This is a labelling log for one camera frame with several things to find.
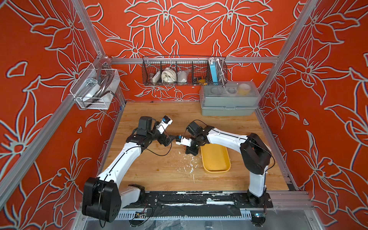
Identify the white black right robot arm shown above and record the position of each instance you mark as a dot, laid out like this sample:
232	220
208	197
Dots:
255	154

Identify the white cloth in basket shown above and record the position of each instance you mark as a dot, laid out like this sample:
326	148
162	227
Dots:
168	76

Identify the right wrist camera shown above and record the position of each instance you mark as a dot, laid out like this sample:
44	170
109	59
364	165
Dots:
181	140

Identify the black wire wall basket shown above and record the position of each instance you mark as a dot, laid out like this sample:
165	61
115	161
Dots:
190	70

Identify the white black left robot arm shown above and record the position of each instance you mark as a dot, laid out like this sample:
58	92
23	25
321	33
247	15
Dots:
102	198

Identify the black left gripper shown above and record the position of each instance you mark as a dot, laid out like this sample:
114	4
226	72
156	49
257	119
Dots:
167	140

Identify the yellow plastic tray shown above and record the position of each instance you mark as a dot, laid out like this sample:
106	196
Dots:
215	158

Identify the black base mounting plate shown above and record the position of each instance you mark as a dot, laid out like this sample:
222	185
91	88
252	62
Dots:
161	199

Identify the clear plastic wall bin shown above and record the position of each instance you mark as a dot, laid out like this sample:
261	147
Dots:
97	88

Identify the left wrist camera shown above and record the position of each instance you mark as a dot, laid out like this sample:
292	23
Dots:
163	125

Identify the blue box in basket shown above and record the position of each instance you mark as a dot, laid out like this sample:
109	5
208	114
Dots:
213	69

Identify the grey plastic storage box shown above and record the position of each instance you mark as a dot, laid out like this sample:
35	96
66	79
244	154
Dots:
236	98

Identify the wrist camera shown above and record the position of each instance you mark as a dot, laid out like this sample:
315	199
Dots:
163	125
181	140

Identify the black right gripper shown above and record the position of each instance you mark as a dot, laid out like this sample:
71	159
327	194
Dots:
189	151

